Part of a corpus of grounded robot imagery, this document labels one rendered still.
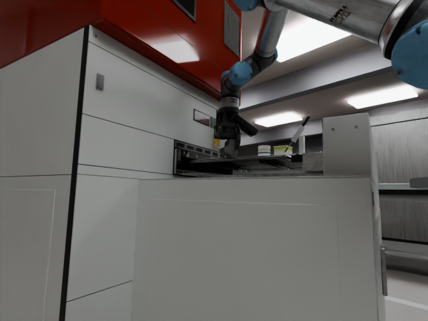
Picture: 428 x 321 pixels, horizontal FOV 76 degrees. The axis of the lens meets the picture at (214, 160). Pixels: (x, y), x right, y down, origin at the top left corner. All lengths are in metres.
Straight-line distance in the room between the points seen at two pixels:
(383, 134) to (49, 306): 5.31
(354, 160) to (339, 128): 0.08
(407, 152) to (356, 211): 4.86
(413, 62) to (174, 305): 0.74
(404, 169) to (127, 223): 4.96
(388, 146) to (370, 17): 4.99
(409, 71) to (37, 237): 0.91
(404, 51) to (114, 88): 0.69
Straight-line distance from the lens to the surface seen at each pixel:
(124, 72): 0.90
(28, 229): 0.94
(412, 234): 5.43
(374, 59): 4.84
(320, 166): 0.85
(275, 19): 0.94
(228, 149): 1.05
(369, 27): 0.59
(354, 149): 0.67
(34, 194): 0.92
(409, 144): 5.46
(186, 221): 0.75
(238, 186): 0.67
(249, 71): 1.02
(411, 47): 0.54
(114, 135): 0.83
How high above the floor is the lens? 0.78
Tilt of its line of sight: 7 degrees up
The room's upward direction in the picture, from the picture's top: 1 degrees clockwise
